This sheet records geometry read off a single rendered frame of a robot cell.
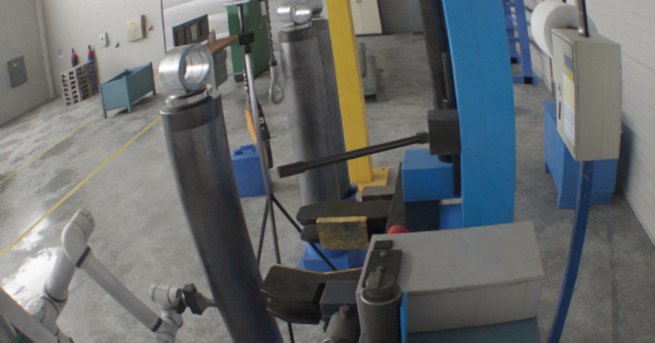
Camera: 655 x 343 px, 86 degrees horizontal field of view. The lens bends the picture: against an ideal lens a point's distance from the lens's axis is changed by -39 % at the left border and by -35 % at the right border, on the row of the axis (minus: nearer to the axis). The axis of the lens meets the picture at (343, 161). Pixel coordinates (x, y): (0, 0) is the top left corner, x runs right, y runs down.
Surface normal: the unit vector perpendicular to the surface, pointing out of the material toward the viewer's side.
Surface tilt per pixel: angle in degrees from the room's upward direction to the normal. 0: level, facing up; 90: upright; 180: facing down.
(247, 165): 90
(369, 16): 90
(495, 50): 90
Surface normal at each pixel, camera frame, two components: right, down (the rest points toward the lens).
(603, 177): -0.17, 0.39
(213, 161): 0.69, 0.19
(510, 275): -0.12, -0.92
